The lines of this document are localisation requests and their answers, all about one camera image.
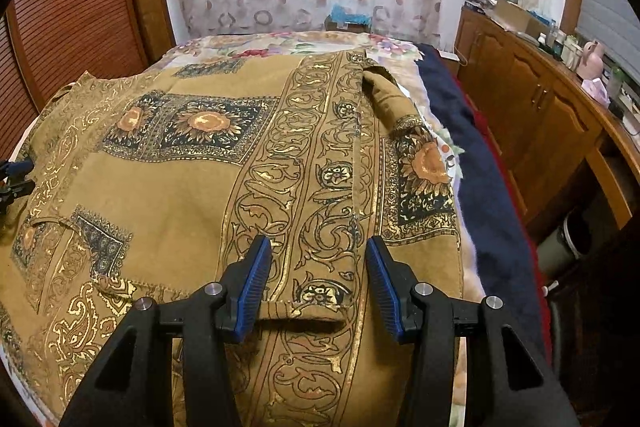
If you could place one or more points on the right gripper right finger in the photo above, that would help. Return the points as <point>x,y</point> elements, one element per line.
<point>510,382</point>

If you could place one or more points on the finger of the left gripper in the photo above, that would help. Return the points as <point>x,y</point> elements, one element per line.
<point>15,169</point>
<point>10,192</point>

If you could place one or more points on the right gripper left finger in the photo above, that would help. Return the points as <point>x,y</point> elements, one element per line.
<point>129,381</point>

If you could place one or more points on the brown gold patterned garment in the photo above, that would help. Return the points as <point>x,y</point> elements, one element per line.
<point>152,185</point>

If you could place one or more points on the navy blue blanket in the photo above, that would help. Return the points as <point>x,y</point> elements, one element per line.
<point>505,256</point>

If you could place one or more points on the wooden louvered wardrobe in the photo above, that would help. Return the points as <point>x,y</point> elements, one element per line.
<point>46,44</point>

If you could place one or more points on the floral cream blanket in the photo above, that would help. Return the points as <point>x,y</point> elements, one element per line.
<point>399,57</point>

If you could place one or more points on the wooden sideboard cabinet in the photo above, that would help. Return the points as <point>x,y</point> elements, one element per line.
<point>553,139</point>

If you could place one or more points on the pink tissue pack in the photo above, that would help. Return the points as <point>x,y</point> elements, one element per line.
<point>595,88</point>

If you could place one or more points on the pink kettle jug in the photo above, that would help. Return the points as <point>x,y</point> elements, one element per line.
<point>591,64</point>

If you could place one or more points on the white bottle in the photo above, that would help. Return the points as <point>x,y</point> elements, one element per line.
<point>571,52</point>

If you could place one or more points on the box with blue cloth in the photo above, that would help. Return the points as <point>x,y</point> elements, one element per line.
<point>341,19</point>

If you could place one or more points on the cardboard box on cabinet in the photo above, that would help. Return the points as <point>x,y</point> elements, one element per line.
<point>512,17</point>

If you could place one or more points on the grey window blind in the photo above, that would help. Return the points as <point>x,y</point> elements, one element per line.
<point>614,24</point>

